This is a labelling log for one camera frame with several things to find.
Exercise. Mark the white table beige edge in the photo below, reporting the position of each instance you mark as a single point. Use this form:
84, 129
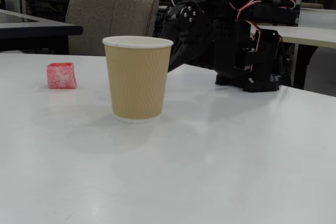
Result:
309, 36

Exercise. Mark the red foam cube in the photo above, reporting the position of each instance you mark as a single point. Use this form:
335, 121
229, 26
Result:
61, 77

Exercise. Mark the wide beige fabric chair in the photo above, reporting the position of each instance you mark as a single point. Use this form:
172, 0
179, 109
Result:
105, 14

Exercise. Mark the plain white table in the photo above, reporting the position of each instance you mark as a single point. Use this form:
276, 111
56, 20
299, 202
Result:
317, 16

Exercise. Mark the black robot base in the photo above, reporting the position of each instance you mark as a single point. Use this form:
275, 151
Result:
265, 58

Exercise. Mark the tan ripple paper cup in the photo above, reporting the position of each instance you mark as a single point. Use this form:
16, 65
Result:
137, 82

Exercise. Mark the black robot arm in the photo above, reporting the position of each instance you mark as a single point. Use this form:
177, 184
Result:
262, 11

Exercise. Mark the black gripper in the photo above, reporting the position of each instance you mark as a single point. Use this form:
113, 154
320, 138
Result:
189, 27

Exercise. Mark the dark-edged grey table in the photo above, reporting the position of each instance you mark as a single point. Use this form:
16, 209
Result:
39, 28

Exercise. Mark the low tan chair back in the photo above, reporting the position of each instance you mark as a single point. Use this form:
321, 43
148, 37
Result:
312, 5

